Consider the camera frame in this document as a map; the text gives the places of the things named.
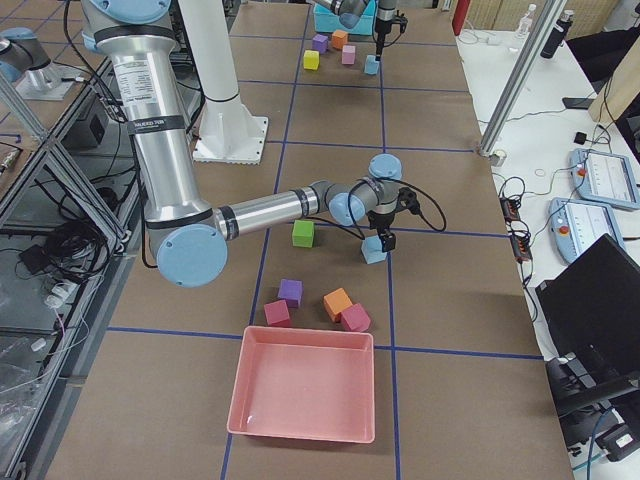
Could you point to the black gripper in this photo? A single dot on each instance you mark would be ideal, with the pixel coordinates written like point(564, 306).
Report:
point(380, 220)
point(382, 21)

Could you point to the light blue block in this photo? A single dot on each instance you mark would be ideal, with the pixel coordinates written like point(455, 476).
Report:
point(370, 249)
point(372, 65)

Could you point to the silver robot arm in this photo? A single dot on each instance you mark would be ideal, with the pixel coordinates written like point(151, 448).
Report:
point(386, 10)
point(187, 236)

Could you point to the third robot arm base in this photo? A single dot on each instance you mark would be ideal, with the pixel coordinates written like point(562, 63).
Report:
point(24, 61)

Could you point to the lilac foam block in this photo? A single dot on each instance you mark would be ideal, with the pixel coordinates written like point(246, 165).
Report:
point(348, 55)

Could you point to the orange foam block left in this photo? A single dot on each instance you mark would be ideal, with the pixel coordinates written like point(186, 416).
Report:
point(339, 38)

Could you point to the orange foam block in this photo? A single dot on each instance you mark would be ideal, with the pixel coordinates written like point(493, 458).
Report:
point(335, 303)
point(339, 38)

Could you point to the purple foam block left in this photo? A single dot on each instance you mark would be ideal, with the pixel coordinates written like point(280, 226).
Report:
point(320, 43)

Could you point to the purple foam block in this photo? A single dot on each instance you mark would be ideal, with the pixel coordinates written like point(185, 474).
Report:
point(291, 292)
point(320, 43)

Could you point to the cyan plastic bin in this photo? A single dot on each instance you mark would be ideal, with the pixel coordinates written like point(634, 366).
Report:
point(355, 17)

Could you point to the yellow foam block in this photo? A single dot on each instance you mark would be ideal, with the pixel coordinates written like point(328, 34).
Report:
point(311, 60)

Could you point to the orange foam block right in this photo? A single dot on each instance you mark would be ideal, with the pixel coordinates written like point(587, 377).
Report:
point(335, 303)

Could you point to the green foam block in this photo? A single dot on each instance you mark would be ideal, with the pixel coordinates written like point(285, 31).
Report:
point(303, 233)

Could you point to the magenta foam block front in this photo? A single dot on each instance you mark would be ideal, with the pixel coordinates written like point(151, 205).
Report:
point(355, 319)

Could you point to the magenta foam block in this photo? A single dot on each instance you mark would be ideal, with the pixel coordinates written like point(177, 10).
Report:
point(355, 319)
point(277, 314)

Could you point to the purple foam block right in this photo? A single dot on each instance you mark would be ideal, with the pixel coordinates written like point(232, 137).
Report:
point(291, 292)

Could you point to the magenta foam block rear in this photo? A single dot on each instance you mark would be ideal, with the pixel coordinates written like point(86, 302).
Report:
point(277, 314)

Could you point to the black power strip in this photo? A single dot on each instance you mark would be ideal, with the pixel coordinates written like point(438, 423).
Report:
point(518, 231)

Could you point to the clear sanitizer bottle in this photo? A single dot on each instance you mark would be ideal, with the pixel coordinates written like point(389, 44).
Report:
point(525, 22)

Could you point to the pink plastic tray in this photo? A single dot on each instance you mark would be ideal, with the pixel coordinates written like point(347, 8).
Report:
point(304, 384)

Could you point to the black water bottle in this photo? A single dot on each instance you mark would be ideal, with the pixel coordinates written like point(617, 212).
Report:
point(557, 34)

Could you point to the near teach pendant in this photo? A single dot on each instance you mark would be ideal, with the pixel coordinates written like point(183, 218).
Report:
point(577, 224)

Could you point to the teach pendant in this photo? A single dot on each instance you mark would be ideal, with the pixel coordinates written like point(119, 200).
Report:
point(604, 177)
point(577, 224)

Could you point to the black phone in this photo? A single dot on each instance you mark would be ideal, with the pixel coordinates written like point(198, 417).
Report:
point(576, 103)

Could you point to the black laptop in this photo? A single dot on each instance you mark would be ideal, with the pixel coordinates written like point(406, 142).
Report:
point(594, 303)

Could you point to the small black adapter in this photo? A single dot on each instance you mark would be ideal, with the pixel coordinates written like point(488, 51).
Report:
point(580, 138)

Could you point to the far teach pendant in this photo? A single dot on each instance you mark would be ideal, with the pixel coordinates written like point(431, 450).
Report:
point(604, 177)

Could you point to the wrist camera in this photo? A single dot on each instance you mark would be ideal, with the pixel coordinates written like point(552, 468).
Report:
point(401, 20)
point(407, 200)

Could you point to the aluminium frame post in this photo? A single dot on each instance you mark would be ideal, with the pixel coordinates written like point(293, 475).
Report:
point(529, 50)

